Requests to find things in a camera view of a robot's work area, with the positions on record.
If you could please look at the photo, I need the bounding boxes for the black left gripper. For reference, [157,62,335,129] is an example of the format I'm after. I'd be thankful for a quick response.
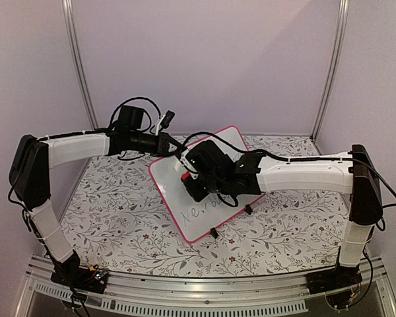
[129,131,185,158]

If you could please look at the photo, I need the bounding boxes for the red black whiteboard eraser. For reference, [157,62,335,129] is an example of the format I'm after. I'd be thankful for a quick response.
[181,172,191,180]

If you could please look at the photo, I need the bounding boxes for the pink framed whiteboard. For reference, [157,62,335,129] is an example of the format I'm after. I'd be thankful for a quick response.
[147,125,267,244]

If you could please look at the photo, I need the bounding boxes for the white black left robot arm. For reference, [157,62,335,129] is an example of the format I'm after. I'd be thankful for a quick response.
[8,104,176,287]

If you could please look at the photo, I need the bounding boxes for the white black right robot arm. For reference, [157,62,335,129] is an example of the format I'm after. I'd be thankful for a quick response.
[178,139,383,288]

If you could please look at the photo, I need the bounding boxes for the black whiteboard foot clip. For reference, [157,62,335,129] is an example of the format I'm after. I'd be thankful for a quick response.
[210,228,218,239]
[245,204,253,215]

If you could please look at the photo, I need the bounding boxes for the floral patterned table mat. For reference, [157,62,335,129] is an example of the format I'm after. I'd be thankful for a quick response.
[61,153,348,277]

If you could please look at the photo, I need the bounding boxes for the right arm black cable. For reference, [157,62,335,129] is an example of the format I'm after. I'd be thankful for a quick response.
[174,131,396,232]

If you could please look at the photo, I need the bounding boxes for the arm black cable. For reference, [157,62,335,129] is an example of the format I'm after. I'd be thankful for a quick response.
[108,96,162,133]
[174,131,396,232]

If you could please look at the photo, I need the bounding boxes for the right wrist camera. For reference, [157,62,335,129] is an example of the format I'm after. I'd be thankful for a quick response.
[179,149,198,180]

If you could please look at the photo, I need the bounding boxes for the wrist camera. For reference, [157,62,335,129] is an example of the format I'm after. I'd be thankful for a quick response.
[179,149,198,180]
[151,110,175,135]

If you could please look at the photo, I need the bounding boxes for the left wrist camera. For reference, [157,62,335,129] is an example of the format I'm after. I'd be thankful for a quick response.
[151,110,175,135]

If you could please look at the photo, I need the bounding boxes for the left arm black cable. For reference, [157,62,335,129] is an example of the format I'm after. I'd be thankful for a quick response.
[108,96,162,133]

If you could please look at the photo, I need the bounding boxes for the aluminium front rail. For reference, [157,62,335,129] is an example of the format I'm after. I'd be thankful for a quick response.
[16,256,396,316]

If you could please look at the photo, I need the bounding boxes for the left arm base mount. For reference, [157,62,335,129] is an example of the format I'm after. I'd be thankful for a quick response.
[51,264,109,294]

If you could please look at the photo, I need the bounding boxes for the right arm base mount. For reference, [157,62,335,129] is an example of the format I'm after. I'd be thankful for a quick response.
[305,262,362,295]

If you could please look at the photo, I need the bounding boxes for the left aluminium corner post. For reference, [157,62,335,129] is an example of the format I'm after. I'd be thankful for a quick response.
[61,0,98,128]

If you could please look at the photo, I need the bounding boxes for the aluminium corner post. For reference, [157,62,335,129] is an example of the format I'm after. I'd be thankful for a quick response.
[61,0,98,128]
[311,0,350,143]

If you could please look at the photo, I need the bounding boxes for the right aluminium corner post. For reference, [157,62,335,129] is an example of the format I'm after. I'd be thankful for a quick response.
[311,0,350,143]

